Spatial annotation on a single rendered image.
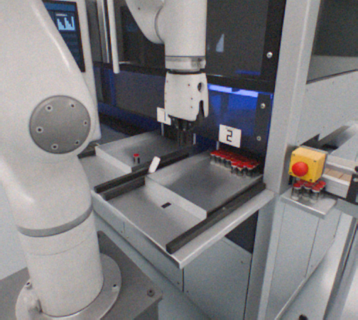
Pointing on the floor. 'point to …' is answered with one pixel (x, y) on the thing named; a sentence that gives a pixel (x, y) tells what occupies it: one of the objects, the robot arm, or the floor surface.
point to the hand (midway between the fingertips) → (184, 138)
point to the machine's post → (284, 123)
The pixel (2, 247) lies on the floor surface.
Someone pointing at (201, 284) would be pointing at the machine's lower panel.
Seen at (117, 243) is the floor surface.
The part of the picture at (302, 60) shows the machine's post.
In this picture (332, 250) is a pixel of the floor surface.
